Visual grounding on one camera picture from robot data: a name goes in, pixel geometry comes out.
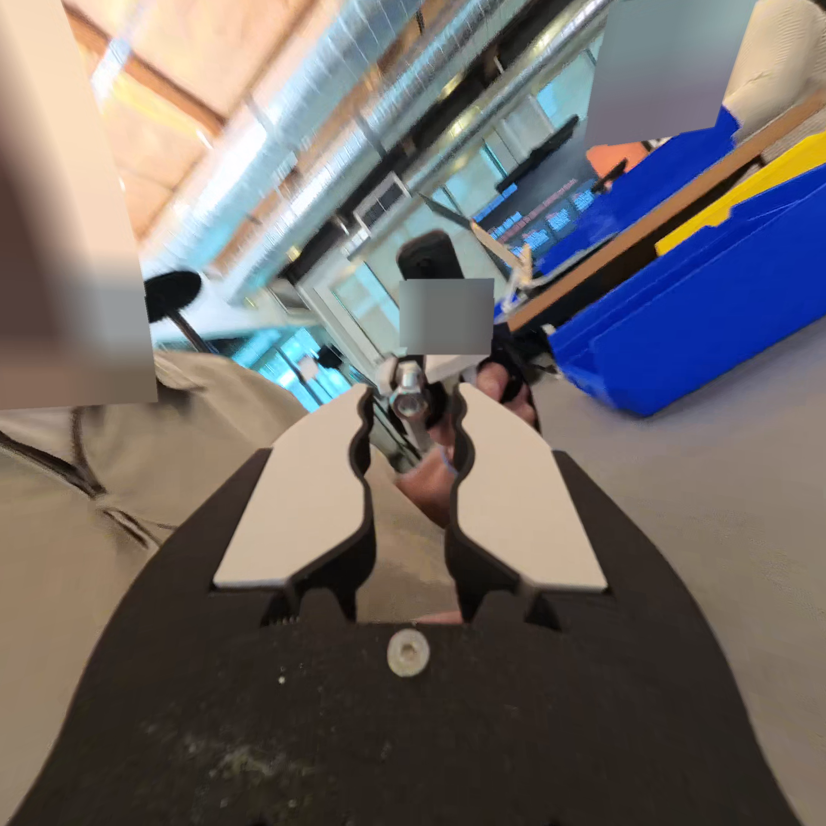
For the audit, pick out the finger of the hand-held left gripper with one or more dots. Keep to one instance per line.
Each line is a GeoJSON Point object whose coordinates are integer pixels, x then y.
{"type": "Point", "coordinates": [387, 426]}
{"type": "Point", "coordinates": [436, 413]}

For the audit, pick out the brown wooden desk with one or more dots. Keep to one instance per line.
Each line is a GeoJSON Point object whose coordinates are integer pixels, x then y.
{"type": "Point", "coordinates": [607, 265]}

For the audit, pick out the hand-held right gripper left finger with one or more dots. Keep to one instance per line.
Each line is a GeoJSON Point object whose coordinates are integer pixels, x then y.
{"type": "Point", "coordinates": [291, 516]}

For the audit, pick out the blue storage bin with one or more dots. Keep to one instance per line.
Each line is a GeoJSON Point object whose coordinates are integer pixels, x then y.
{"type": "Point", "coordinates": [671, 174]}
{"type": "Point", "coordinates": [723, 310]}

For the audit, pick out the computer monitor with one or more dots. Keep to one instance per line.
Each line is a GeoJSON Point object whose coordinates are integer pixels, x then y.
{"type": "Point", "coordinates": [542, 220]}

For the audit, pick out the yellow storage bin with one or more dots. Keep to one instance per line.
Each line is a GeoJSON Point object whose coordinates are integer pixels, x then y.
{"type": "Point", "coordinates": [749, 194]}

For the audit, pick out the person's left hand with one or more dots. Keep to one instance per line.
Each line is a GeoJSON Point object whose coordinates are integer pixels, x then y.
{"type": "Point", "coordinates": [433, 484]}

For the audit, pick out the person's right hand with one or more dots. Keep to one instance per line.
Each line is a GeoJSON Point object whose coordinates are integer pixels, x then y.
{"type": "Point", "coordinates": [439, 617]}

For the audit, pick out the silver ventilation duct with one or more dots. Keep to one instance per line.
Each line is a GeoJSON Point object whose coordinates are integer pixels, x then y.
{"type": "Point", "coordinates": [362, 116]}

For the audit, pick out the silver bolt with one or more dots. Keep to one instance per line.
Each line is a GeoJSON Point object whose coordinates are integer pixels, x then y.
{"type": "Point", "coordinates": [413, 403]}

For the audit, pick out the silver hex nut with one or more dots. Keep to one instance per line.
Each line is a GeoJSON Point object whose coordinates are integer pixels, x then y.
{"type": "Point", "coordinates": [409, 374]}

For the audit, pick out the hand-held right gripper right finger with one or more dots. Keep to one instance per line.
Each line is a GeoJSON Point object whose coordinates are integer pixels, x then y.
{"type": "Point", "coordinates": [529, 516]}

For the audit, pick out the black studio lamp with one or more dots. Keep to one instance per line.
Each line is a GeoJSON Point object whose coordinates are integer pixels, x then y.
{"type": "Point", "coordinates": [174, 297]}

